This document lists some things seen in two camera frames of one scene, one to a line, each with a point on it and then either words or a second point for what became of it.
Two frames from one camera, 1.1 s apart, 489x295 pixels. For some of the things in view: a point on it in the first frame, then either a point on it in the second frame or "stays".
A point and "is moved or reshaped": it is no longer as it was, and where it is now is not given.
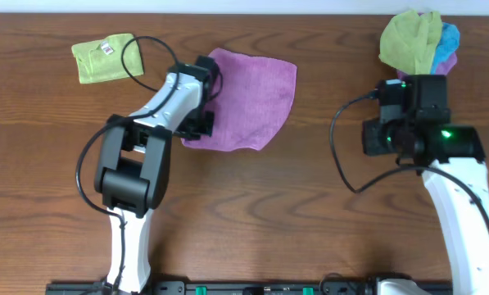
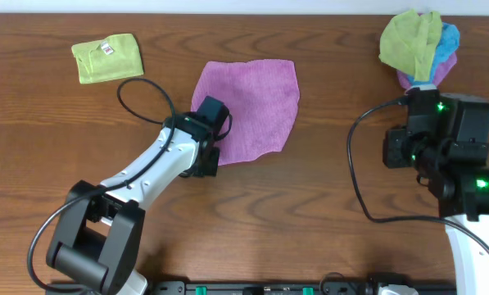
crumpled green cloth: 407,41 stays
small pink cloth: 443,70 stays
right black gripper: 426,82 → 394,148
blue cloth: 448,44 stays
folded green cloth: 101,60 stays
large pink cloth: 255,97 is moved or reshaped
